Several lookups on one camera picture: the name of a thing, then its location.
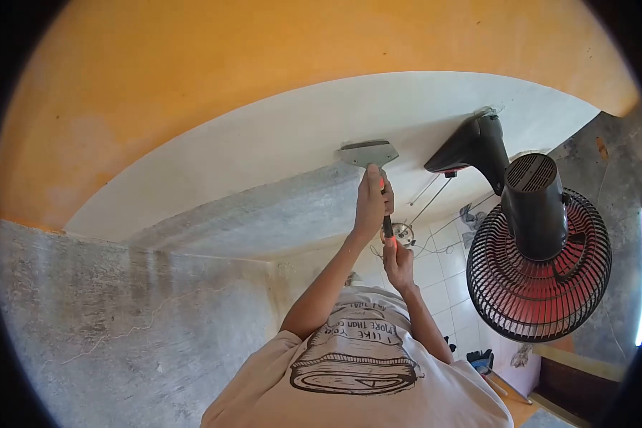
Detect person's left hand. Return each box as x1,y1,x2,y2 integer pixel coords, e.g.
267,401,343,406
351,164,396,241

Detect person's right hand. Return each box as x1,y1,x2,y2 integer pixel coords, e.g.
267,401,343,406
381,235,419,294

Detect person's right fingers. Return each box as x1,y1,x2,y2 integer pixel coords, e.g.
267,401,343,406
382,236,411,265

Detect metal scraper with red handle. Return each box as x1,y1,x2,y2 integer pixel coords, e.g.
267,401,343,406
337,139,400,250

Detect round metal lamp fitting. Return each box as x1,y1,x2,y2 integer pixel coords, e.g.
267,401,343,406
381,222,416,248

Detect person's body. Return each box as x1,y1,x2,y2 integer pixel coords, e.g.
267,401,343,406
200,286,514,428

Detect brown wooden door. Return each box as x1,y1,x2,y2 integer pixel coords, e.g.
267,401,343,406
530,342,629,428

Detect thin fan pull cord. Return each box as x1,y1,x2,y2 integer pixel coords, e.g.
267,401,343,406
411,178,453,226
409,174,440,207

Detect thin black wall cable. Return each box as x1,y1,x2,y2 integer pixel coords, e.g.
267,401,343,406
413,194,496,260

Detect black wall fan, red blades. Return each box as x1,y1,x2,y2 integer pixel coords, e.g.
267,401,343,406
424,107,613,344

